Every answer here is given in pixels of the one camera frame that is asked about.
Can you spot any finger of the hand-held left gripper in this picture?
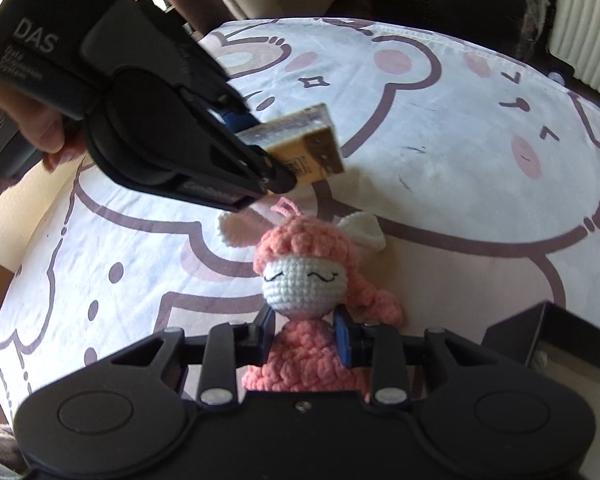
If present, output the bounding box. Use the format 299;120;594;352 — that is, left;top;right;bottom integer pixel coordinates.
177;22;265;132
170;110;301;213

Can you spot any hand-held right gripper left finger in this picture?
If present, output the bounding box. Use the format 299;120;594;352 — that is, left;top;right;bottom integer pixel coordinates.
111;304;278;407

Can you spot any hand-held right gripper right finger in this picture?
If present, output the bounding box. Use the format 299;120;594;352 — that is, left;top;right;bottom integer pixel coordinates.
332;307;497;407

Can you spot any yellow tissue pack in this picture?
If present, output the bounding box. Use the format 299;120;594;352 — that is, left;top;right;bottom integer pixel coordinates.
237;102;346;184

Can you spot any pink crochet doll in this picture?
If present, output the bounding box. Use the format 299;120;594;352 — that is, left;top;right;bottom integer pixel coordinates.
216;198;405;394

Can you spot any black cardboard box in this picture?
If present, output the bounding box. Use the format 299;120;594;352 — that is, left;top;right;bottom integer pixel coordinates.
484;299;600;463

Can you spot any person's left hand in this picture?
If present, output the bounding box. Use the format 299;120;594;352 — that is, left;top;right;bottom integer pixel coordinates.
0;71;89;171

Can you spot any bear printed blanket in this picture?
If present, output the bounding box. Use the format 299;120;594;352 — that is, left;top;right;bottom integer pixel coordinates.
0;16;600;413

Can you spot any black suitcase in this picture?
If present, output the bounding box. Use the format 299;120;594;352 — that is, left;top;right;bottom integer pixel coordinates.
352;0;557;62

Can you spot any brown fuzzy cloth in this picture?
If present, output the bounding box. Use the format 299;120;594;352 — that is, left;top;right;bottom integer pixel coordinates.
0;420;32;480

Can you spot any white ribbed suitcase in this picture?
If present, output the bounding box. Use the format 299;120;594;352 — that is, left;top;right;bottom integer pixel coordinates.
547;0;600;97

